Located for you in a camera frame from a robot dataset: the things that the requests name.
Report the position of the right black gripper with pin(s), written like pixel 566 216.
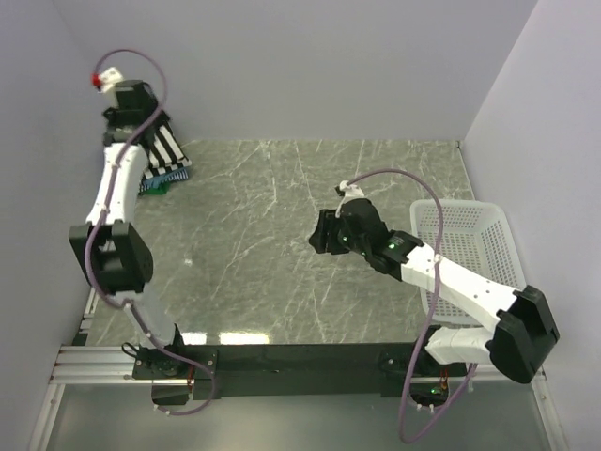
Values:
pixel 330 219

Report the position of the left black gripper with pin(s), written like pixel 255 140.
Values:
pixel 113 115

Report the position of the black white striped tank top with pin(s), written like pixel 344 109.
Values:
pixel 165 154

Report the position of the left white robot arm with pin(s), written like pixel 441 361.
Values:
pixel 114 258

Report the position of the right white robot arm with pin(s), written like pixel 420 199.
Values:
pixel 516 330

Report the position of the blue striped folded tank top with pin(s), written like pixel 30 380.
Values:
pixel 174 176

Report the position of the green folded tank top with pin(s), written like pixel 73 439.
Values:
pixel 160 189

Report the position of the white plastic mesh basket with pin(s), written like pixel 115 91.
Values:
pixel 477 236

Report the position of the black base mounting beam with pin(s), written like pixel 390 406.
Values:
pixel 196 372

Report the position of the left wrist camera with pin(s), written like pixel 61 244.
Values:
pixel 106 82

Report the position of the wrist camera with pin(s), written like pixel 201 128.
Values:
pixel 106 82
pixel 348 191

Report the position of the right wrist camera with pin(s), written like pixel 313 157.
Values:
pixel 348 191

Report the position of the aluminium rail frame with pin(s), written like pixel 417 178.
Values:
pixel 426 384

